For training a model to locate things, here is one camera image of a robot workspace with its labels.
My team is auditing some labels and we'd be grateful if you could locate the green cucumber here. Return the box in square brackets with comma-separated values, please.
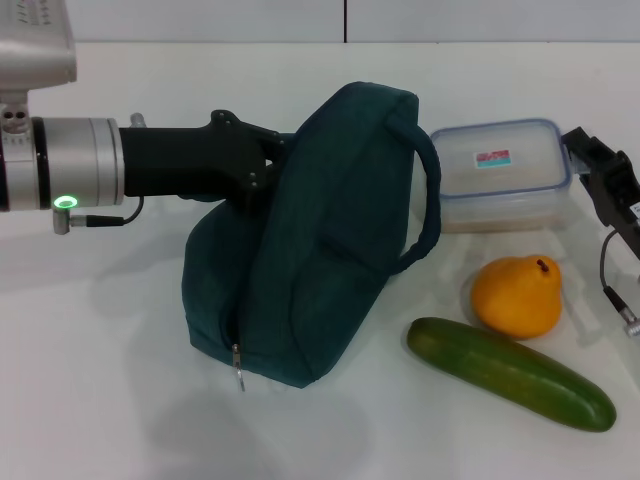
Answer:
[405, 317, 617, 434]

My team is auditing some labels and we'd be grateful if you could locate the dark teal fabric bag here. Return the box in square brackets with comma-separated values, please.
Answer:
[182, 80, 444, 390]

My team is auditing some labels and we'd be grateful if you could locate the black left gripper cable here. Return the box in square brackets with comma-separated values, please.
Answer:
[52, 195, 146, 235]

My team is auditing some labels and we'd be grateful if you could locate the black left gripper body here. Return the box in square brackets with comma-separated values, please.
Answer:
[118, 109, 287, 217]

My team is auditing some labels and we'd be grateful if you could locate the orange pear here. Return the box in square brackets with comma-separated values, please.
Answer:
[470, 254, 564, 341]

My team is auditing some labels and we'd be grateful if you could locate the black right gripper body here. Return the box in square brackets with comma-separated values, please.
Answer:
[582, 148, 640, 261]

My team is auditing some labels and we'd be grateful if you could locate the clear plastic food container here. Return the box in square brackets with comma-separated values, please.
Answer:
[428, 117, 574, 234]

